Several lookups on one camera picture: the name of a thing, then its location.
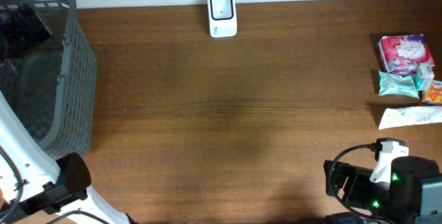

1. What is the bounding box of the dark grey plastic basket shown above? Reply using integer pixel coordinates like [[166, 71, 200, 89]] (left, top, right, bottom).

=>
[[1, 0, 97, 160]]

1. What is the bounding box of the green pocket tissue pack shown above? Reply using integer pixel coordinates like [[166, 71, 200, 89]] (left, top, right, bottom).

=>
[[414, 63, 434, 91]]

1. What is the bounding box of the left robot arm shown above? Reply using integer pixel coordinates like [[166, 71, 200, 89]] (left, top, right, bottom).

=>
[[1, 3, 131, 223]]

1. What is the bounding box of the white barcode scanner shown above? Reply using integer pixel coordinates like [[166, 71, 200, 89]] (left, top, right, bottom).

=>
[[207, 0, 238, 38]]

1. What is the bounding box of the white tube with cork cap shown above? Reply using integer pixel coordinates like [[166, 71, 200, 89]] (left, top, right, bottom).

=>
[[378, 106, 441, 130]]

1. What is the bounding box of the orange pocket tissue pack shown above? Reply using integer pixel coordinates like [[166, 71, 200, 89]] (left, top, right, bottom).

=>
[[422, 80, 442, 105]]

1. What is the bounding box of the red purple tissue pack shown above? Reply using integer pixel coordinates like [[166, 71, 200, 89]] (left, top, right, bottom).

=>
[[377, 34, 435, 76]]

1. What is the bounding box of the teal wet wipes pouch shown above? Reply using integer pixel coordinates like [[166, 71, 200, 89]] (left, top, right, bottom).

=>
[[378, 71, 419, 99]]

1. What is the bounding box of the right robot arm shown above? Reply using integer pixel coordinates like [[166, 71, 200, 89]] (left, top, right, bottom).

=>
[[324, 156, 441, 223]]

